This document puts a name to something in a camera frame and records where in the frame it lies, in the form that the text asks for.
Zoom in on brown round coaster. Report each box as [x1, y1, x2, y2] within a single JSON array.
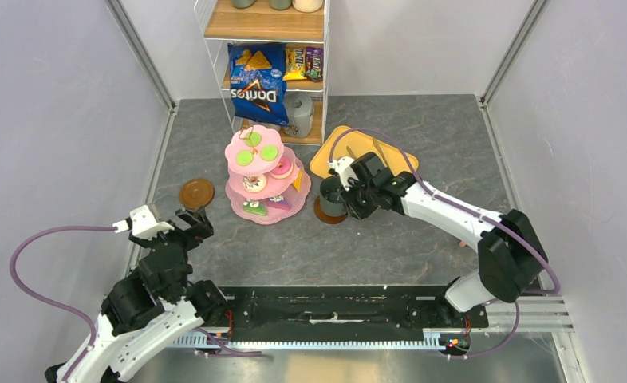
[[314, 197, 348, 225], [179, 178, 215, 210]]

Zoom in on yellow cake slice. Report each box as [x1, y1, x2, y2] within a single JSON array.
[[291, 169, 303, 192]]

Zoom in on green cake slice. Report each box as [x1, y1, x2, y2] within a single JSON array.
[[243, 199, 267, 216]]

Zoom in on pink frosted donut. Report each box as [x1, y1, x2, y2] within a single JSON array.
[[270, 156, 294, 180]]

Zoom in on purple cake slice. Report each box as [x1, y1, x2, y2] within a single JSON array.
[[264, 195, 292, 211]]

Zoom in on chocolate white donut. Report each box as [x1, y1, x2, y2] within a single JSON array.
[[242, 174, 267, 193]]

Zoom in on green sandwich cookie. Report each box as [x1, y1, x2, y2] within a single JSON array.
[[235, 150, 254, 167], [260, 145, 279, 162], [243, 131, 262, 148]]

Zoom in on metal serving tongs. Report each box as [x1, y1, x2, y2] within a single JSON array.
[[341, 136, 396, 159]]

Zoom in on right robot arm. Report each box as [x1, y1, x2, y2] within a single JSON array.
[[328, 152, 549, 326]]

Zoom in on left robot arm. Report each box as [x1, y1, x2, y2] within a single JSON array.
[[45, 205, 227, 382]]

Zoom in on pink three-tier cake stand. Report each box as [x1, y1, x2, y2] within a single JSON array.
[[224, 124, 311, 225]]

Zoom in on grey ceramic mug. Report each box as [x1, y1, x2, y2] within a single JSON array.
[[284, 92, 314, 138]]

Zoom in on yellow M&M candy bag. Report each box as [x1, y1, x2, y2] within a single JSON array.
[[283, 48, 306, 81]]

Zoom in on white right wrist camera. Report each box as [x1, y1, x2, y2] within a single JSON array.
[[328, 156, 358, 191]]

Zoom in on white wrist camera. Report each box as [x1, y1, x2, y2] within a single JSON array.
[[112, 204, 174, 240], [328, 156, 358, 191]]

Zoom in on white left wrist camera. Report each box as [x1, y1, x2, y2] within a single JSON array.
[[112, 204, 174, 240]]

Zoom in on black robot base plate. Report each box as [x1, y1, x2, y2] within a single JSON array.
[[204, 286, 489, 341]]

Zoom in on white cable track rail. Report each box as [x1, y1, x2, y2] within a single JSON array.
[[168, 331, 446, 351]]

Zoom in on white wire wooden shelf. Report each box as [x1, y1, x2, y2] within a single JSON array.
[[194, 1, 330, 145]]

